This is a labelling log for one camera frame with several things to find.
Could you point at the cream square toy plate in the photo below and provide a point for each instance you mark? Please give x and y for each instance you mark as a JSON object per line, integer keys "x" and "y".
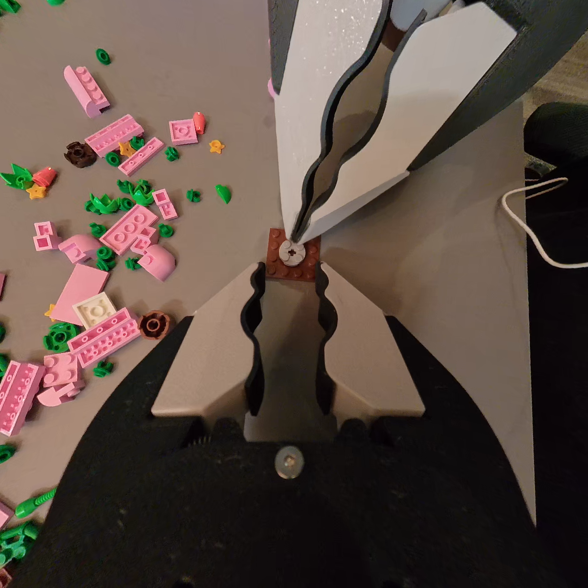
{"x": 94, "y": 311}

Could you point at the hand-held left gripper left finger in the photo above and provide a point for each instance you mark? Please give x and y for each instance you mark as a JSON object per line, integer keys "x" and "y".
{"x": 202, "y": 367}

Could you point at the green toy stem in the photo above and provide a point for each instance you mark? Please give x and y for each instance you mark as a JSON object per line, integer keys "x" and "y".
{"x": 32, "y": 504}

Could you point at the yellow toy star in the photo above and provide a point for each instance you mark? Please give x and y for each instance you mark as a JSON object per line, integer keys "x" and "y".
{"x": 48, "y": 313}
{"x": 126, "y": 149}
{"x": 217, "y": 146}
{"x": 36, "y": 191}

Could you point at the pile of green toy pieces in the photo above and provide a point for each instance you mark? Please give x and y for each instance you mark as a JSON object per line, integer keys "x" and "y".
{"x": 223, "y": 193}

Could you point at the reddish brown round toy brick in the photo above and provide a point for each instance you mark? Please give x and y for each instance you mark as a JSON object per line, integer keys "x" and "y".
{"x": 154, "y": 325}

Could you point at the pile of pink toy bricks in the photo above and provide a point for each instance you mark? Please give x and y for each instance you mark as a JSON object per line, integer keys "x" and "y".
{"x": 126, "y": 229}

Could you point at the dark brown round toy plate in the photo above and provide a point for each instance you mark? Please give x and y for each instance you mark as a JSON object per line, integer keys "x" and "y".
{"x": 80, "y": 155}

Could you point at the coral toy cone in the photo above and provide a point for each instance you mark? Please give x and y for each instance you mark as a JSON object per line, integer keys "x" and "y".
{"x": 44, "y": 176}
{"x": 199, "y": 123}

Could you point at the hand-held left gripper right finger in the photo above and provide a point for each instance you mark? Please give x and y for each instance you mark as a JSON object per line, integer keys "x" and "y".
{"x": 372, "y": 367}

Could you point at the grey round toy plate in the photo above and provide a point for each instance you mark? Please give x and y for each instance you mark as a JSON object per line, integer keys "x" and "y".
{"x": 285, "y": 259}

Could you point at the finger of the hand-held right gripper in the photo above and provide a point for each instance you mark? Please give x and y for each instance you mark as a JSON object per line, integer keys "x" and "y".
{"x": 317, "y": 69}
{"x": 436, "y": 101}

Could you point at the brown square toy plate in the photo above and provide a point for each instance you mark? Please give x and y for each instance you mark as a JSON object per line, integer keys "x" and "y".
{"x": 4, "y": 578}
{"x": 275, "y": 271}

